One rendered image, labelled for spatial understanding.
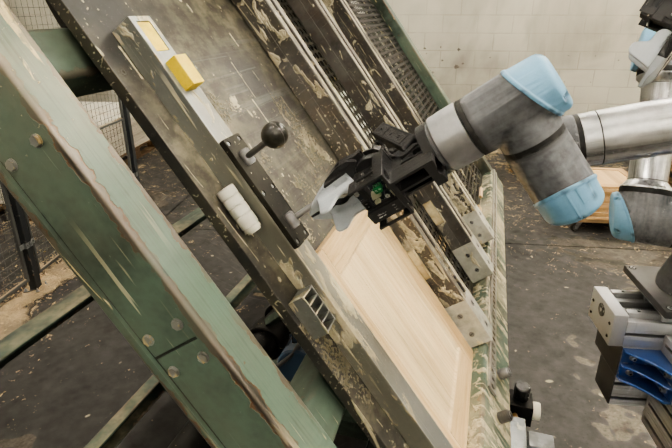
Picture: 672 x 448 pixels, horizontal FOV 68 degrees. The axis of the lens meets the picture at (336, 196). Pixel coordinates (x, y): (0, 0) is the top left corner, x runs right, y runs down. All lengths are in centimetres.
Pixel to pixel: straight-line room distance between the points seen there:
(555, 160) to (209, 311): 42
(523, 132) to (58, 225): 53
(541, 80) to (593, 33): 608
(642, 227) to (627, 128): 64
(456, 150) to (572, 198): 14
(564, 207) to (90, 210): 53
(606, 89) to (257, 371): 642
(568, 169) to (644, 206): 77
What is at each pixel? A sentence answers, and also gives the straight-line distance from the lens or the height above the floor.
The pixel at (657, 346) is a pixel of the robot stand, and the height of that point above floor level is 91.
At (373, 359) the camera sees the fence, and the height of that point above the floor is 115.
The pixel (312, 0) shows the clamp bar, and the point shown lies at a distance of 149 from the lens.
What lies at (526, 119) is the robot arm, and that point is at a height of 157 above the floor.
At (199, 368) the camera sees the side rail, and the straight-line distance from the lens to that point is 61.
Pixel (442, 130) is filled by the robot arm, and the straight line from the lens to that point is 59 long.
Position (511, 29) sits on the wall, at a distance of 640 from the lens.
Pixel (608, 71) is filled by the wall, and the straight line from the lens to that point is 678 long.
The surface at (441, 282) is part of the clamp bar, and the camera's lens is 124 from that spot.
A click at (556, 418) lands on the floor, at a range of 256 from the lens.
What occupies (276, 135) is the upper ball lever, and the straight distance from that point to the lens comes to 67.
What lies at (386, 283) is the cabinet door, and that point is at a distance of 104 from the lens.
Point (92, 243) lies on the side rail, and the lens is 61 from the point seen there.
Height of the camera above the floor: 168
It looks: 21 degrees down
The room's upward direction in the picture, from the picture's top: straight up
